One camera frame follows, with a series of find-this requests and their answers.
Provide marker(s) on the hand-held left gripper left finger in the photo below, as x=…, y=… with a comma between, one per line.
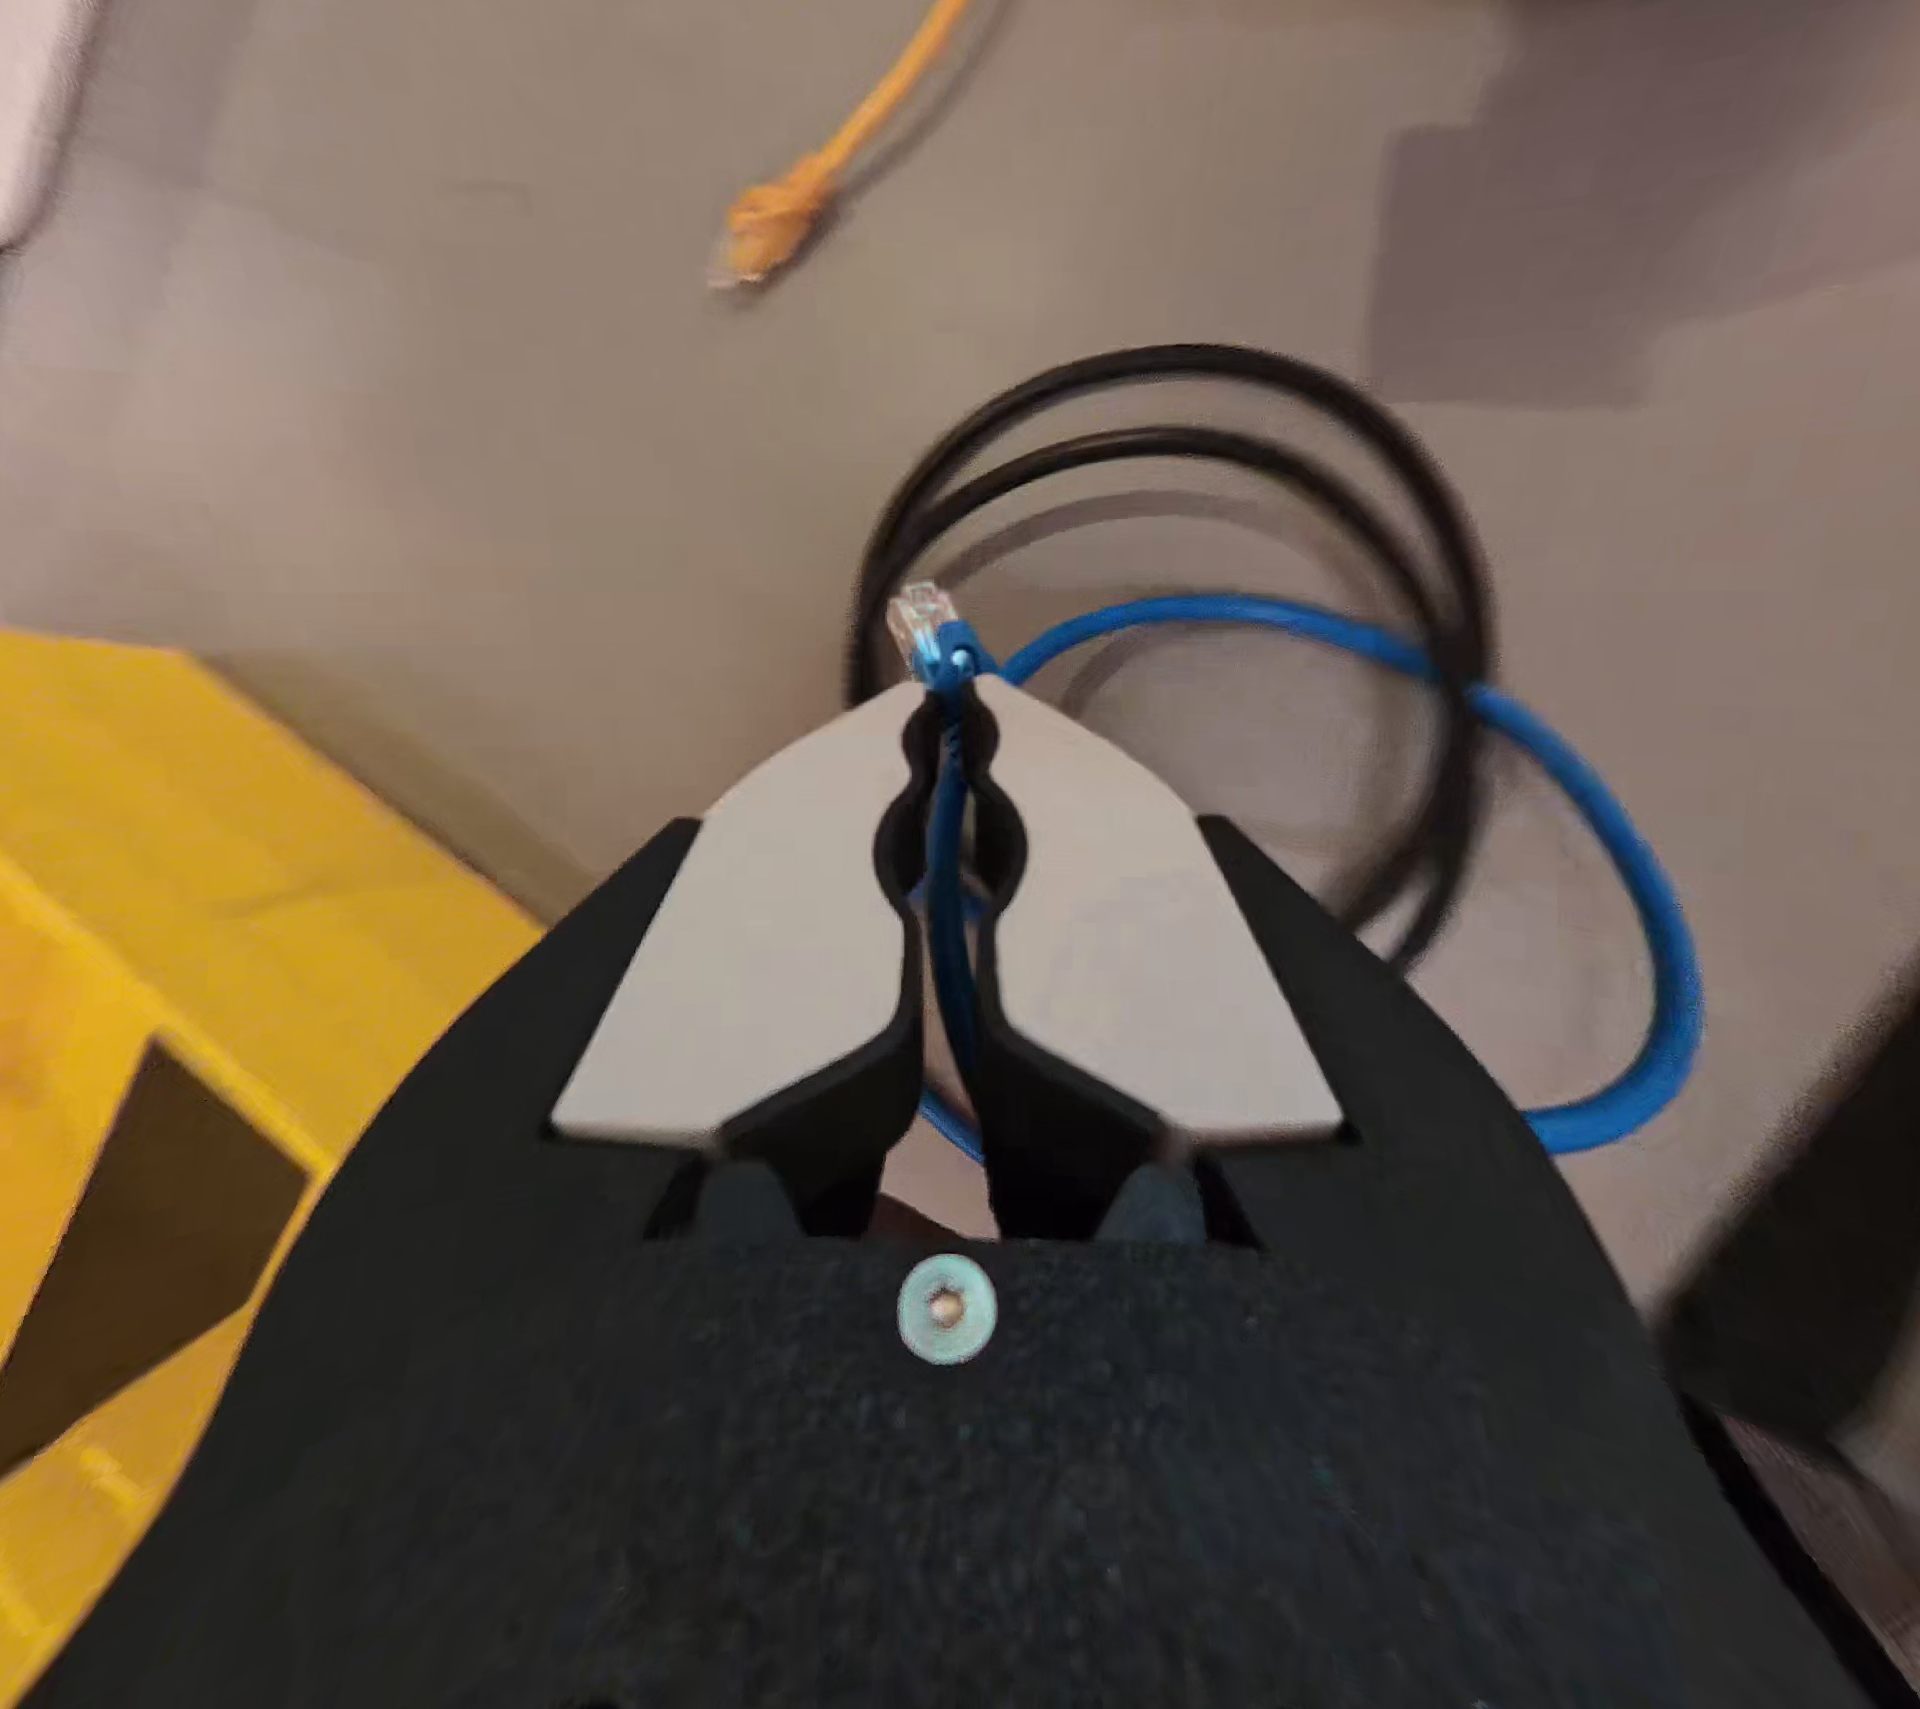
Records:
x=748, y=973

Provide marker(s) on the yellow plastic storage bin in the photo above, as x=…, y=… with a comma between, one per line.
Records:
x=195, y=839

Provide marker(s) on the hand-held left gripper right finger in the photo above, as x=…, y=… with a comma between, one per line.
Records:
x=1155, y=973

